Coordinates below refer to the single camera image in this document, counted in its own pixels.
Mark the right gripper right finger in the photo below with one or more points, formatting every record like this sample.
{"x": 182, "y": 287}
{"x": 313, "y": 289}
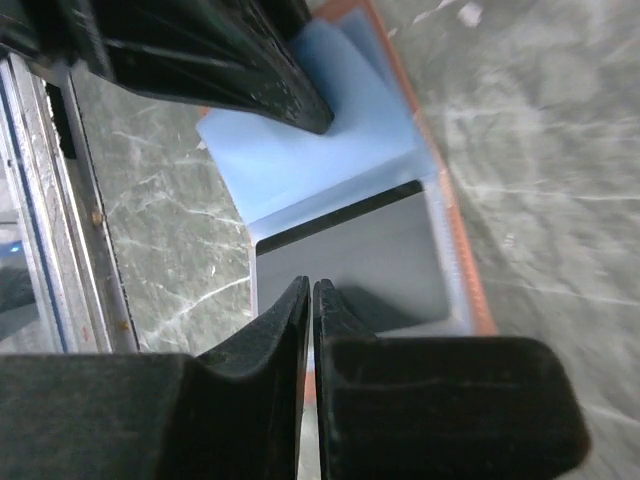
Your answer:
{"x": 466, "y": 407}

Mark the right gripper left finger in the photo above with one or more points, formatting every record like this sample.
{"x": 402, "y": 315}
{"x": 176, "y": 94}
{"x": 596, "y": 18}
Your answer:
{"x": 233, "y": 412}

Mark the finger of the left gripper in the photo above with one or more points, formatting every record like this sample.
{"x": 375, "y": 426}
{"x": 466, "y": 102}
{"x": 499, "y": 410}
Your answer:
{"x": 288, "y": 17}
{"x": 222, "y": 54}

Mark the black credit card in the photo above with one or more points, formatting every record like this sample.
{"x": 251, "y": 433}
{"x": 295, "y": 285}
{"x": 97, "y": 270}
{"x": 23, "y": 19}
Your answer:
{"x": 390, "y": 257}

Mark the aluminium mounting rail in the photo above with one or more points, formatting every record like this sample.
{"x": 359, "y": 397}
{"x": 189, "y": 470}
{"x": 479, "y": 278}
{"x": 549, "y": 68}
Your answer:
{"x": 61, "y": 289}

